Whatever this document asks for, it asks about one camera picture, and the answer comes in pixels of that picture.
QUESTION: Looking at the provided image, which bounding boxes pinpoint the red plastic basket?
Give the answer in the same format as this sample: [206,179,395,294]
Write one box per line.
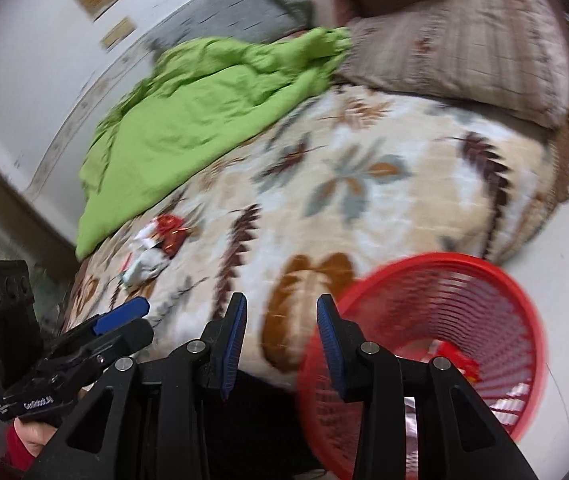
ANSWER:
[297,252,548,480]

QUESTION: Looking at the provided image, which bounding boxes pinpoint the person's left hand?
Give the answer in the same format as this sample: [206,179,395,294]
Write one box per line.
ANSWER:
[14,419,61,461]

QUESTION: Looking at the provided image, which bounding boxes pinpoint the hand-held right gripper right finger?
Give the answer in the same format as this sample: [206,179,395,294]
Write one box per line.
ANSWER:
[315,294,540,480]

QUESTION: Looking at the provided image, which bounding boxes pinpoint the grey quilted pillow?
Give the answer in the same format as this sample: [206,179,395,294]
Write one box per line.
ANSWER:
[144,0,315,56]

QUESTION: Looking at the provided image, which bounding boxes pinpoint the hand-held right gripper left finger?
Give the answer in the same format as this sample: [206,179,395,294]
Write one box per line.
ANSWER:
[29,292,250,480]

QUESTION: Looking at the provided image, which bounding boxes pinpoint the leaf printed blanket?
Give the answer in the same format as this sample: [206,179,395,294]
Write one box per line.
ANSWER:
[62,82,569,391]

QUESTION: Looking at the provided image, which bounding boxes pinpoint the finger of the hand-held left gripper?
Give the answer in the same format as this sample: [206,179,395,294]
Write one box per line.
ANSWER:
[59,296,152,347]
[84,319,154,367]

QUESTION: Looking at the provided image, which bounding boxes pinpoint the grey crumpled packet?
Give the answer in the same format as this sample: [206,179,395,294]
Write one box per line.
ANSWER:
[122,250,172,288]

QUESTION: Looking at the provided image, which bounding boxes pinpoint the person's left forearm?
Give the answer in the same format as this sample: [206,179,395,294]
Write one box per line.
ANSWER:
[3,427,35,473]

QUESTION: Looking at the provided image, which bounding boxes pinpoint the brown striped pillow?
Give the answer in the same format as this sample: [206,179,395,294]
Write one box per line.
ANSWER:
[334,0,569,129]

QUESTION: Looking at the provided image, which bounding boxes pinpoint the red plastic packet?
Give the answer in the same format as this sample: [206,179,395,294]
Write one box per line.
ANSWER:
[137,214,198,256]

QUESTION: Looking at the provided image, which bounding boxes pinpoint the red wrapper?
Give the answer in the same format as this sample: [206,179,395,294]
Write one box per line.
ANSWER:
[434,342,482,386]

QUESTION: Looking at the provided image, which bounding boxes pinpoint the small framed wall picture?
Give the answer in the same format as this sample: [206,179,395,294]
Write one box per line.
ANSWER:
[100,16,138,51]

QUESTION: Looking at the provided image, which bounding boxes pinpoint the green duvet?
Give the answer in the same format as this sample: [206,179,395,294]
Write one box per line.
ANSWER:
[75,26,352,261]

